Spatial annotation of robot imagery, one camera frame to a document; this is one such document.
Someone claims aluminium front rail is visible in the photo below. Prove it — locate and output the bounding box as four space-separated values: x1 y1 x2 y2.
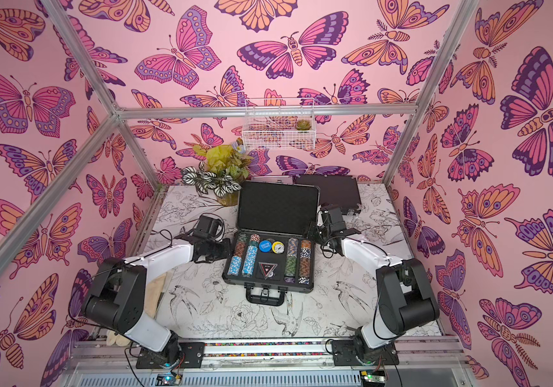
70 335 466 373

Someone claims small succulent plant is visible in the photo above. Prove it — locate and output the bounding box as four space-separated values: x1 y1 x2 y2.
295 119 312 132

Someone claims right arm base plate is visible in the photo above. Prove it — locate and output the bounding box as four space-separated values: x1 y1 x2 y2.
325 338 400 367

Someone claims striped black white plant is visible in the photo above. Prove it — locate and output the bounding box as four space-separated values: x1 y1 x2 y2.
181 166 242 198

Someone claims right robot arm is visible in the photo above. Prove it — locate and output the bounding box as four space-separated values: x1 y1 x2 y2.
314 206 439 353

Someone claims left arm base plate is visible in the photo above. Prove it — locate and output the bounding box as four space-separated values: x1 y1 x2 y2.
136 342 206 369

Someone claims white wire basket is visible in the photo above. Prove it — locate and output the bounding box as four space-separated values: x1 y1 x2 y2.
241 97 317 151

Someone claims green leafy plant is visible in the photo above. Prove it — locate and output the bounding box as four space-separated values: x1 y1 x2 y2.
199 138 252 182

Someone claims amber glass plant vase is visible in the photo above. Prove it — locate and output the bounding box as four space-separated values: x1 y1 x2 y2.
215 185 241 206

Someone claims small silver poker case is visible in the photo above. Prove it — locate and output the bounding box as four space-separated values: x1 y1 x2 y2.
250 175 294 185

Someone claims cream work glove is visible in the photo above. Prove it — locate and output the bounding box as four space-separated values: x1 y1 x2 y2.
106 270 173 352

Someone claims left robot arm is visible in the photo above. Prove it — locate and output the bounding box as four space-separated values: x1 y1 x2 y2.
80 214 231 353

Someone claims large black poker case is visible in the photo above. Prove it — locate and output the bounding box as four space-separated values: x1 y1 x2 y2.
222 182 320 306

